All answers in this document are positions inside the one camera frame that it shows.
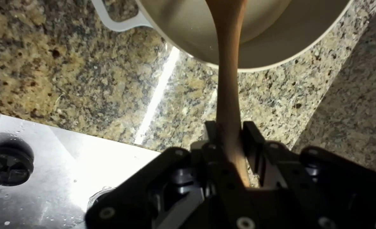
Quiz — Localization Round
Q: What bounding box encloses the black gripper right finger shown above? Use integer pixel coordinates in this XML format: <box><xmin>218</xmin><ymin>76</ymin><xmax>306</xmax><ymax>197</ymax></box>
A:
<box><xmin>242</xmin><ymin>120</ymin><xmax>376</xmax><ymax>229</ymax></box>

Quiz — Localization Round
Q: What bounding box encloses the wooden spoon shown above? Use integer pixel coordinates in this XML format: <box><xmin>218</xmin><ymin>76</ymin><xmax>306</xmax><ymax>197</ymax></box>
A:
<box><xmin>205</xmin><ymin>0</ymin><xmax>252</xmax><ymax>188</ymax></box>

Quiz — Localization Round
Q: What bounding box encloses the stainless steel sink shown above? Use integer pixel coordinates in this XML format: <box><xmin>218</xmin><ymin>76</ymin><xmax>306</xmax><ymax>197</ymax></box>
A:
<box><xmin>0</xmin><ymin>109</ymin><xmax>163</xmax><ymax>229</ymax></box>

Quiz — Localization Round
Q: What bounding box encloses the cream pot with handles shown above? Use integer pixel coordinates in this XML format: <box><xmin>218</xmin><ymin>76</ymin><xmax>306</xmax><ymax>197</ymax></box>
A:
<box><xmin>91</xmin><ymin>0</ymin><xmax>356</xmax><ymax>74</ymax></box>

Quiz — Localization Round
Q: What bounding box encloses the black sink stopper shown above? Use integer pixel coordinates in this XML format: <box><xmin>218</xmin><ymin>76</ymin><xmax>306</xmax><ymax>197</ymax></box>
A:
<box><xmin>0</xmin><ymin>141</ymin><xmax>36</xmax><ymax>187</ymax></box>

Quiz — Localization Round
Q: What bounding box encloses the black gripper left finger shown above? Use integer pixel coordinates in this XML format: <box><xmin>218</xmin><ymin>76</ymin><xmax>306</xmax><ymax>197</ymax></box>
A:
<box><xmin>85</xmin><ymin>120</ymin><xmax>240</xmax><ymax>229</ymax></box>

